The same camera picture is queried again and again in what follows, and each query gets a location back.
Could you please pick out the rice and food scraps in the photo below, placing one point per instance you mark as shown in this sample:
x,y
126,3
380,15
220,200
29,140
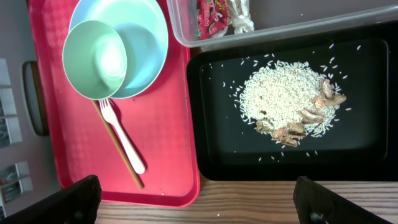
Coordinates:
x,y
271,105

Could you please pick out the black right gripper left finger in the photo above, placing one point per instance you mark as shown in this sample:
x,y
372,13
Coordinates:
x,y
77,203

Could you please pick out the red snack wrapper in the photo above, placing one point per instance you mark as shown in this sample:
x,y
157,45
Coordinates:
x,y
213,18

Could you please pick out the red plastic tray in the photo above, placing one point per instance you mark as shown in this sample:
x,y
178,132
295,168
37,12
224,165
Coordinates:
x,y
158,122

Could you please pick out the green bowl under cup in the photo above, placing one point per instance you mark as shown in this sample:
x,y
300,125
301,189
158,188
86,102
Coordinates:
x,y
94,60

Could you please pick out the wooden chopstick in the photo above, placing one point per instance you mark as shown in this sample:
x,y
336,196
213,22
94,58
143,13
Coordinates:
x,y
118,146

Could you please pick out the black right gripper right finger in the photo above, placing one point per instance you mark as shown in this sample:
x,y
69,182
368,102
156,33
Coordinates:
x,y
316,204

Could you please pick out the grey dishwasher rack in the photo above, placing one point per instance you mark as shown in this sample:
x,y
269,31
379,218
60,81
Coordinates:
x,y
26,166

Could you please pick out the light blue plate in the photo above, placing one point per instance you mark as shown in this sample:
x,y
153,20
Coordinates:
x,y
142,26

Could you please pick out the clear plastic bin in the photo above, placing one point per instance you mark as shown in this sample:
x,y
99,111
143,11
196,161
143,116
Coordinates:
x,y
282,19

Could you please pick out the black tray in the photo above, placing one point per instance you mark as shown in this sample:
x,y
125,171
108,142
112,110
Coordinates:
x,y
361,142

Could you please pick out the white plastic fork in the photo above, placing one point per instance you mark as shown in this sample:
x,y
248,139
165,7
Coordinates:
x,y
110,116

